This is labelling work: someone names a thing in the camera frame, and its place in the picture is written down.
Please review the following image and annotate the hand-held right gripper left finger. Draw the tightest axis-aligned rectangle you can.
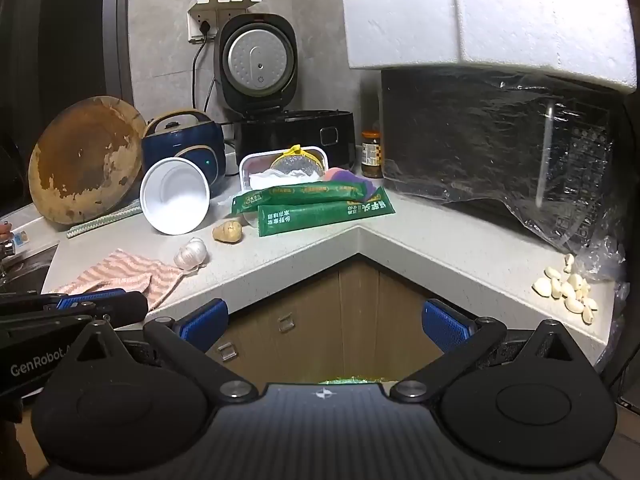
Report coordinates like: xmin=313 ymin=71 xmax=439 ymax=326
xmin=75 ymin=298 xmax=258 ymax=403

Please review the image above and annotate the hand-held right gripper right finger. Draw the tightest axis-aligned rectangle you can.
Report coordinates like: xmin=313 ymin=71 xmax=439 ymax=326
xmin=390 ymin=298 xmax=576 ymax=403

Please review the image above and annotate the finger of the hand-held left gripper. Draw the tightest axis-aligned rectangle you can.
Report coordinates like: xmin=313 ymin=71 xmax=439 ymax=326
xmin=90 ymin=291 xmax=149 ymax=330
xmin=55 ymin=288 xmax=127 ymax=311

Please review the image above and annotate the green bag-lined trash bin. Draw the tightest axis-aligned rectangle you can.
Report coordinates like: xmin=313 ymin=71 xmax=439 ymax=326
xmin=320 ymin=377 xmax=396 ymax=386

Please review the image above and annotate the white paper bowl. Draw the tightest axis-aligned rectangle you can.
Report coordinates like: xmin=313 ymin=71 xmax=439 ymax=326
xmin=139 ymin=156 xmax=211 ymax=236

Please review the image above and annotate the white tissue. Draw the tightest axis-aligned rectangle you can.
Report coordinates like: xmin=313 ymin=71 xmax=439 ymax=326
xmin=248 ymin=167 xmax=321 ymax=191

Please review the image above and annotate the green snack packet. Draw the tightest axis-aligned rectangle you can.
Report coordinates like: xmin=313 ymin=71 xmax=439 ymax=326
xmin=230 ymin=182 xmax=371 ymax=215
xmin=256 ymin=186 xmax=397 ymax=238

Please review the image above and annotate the white plastic tray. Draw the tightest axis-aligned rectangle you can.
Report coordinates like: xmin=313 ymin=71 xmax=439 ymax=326
xmin=239 ymin=146 xmax=328 ymax=192

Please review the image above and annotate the pink striped cloth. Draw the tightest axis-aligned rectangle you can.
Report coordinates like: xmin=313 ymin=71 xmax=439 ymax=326
xmin=50 ymin=248 xmax=183 ymax=311

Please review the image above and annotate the steel sink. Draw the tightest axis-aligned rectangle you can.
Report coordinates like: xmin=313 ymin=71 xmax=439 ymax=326
xmin=0 ymin=255 xmax=52 ymax=293

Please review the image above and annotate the garlic bulb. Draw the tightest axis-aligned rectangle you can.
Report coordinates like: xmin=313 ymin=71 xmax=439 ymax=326
xmin=173 ymin=237 xmax=208 ymax=272

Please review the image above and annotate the metal faucet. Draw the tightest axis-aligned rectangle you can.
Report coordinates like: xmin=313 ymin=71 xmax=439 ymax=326
xmin=0 ymin=235 xmax=21 ymax=281

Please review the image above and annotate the ginger piece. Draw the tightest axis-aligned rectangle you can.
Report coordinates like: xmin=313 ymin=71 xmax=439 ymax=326
xmin=212 ymin=220 xmax=244 ymax=244

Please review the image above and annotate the beige wooden base cabinet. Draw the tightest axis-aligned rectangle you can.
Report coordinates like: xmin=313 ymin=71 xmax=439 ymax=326
xmin=202 ymin=254 xmax=453 ymax=386

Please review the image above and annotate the pile of garlic cloves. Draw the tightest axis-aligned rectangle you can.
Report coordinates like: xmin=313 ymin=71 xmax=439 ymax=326
xmin=531 ymin=253 xmax=599 ymax=325

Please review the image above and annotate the round wooden cutting board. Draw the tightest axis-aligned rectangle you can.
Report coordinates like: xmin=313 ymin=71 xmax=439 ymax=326
xmin=27 ymin=96 xmax=147 ymax=226

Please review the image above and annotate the blue rice cooker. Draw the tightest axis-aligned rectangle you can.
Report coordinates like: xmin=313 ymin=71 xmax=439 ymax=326
xmin=141 ymin=110 xmax=227 ymax=200

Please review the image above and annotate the purple pink sponge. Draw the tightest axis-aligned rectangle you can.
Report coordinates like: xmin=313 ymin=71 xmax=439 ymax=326
xmin=322 ymin=166 xmax=378 ymax=201

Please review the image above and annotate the glass jar orange lid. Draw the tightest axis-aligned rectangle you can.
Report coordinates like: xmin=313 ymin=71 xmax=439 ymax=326
xmin=361 ymin=130 xmax=385 ymax=179

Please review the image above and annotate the steel scourer yellow band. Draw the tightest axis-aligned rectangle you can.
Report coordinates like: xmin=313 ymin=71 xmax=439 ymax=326
xmin=270 ymin=145 xmax=323 ymax=177

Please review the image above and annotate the black microwave in plastic wrap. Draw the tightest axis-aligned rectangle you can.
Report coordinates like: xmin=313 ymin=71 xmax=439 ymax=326
xmin=380 ymin=67 xmax=632 ymax=286

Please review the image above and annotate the black rice cooker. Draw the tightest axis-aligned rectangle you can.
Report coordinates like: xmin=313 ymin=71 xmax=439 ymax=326
xmin=214 ymin=14 xmax=357 ymax=173

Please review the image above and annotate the white foam box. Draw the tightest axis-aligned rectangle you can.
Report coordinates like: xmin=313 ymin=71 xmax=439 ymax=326
xmin=342 ymin=0 xmax=640 ymax=95

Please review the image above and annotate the black power cable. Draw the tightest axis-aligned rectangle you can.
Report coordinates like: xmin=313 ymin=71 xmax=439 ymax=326
xmin=191 ymin=19 xmax=217 ymax=121

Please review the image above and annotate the white wall socket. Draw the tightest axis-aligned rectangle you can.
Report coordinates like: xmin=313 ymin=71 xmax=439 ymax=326
xmin=187 ymin=0 xmax=262 ymax=43

